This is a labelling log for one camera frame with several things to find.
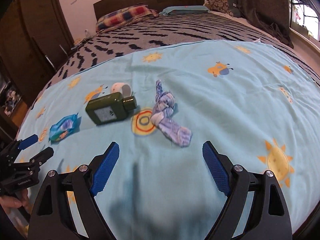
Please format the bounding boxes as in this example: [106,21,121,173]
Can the person left hand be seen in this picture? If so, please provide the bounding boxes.
[0,189,29,215]

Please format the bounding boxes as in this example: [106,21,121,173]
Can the blue snack wrapper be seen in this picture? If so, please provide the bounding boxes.
[49,114,78,142]

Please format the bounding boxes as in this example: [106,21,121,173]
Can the blue white knotted rag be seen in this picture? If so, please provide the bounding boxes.
[150,80,192,147]

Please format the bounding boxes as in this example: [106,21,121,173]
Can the plaid pillow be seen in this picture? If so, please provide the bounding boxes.
[95,5,158,33]

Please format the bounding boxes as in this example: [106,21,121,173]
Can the teal pillow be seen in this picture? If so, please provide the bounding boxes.
[159,5,210,16]

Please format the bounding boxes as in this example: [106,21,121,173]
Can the dark green bottle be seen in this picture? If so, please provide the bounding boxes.
[85,92,137,126]

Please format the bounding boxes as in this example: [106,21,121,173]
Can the light blue cartoon blanket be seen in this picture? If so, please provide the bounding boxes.
[18,41,319,239]

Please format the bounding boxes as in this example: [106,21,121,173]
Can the dark brown curtain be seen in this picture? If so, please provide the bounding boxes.
[235,0,294,48]

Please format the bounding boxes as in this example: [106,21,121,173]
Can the dark wooden wardrobe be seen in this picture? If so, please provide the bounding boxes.
[0,0,75,140]

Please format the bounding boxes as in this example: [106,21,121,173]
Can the grey black patterned bedspread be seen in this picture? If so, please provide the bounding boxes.
[30,13,320,111]

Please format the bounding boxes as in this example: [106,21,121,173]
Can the smiley pattern cushion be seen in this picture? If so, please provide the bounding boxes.
[204,0,241,18]

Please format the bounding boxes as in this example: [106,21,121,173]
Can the white tape roll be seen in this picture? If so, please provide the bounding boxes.
[111,82,132,98]

